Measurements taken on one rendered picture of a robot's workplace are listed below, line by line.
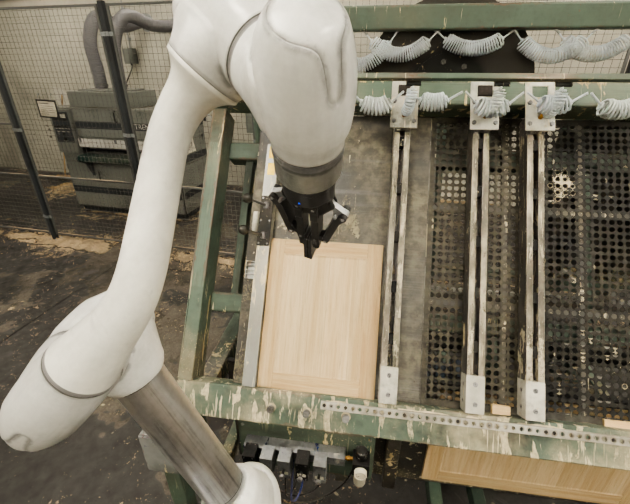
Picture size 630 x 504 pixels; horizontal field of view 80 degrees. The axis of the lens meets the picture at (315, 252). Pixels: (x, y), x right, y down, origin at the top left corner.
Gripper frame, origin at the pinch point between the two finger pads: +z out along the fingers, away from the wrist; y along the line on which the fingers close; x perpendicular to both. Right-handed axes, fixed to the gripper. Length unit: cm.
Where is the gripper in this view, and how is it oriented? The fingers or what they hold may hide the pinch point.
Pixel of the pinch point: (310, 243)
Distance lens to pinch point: 68.4
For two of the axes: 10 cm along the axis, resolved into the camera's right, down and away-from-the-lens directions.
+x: -3.6, 8.3, -4.3
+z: 0.0, 4.6, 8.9
